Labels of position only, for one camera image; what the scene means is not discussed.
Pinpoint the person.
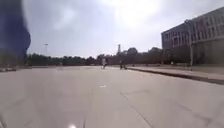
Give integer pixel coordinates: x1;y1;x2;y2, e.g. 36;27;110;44
101;57;108;70
118;59;128;71

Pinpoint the distant tower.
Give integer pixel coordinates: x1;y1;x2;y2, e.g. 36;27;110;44
116;43;122;55

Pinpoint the grey paved plaza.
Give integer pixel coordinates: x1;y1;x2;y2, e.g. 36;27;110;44
0;65;224;128

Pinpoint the row of trees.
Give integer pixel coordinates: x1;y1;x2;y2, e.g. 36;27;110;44
23;46;193;67

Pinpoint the distant light pole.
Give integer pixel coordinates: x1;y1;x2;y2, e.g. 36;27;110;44
43;42;49;57

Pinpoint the dark kerb strip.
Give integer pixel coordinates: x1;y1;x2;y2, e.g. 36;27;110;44
126;67;224;86

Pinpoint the pale lamp pole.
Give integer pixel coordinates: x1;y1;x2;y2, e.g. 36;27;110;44
184;19;195;67

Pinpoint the raised pale pavement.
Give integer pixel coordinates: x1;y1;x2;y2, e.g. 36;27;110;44
128;65;224;83

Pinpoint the grey multi-storey building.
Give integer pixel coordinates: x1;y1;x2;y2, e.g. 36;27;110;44
160;6;224;66

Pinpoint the blue flag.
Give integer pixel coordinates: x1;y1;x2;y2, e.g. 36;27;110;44
0;0;32;64

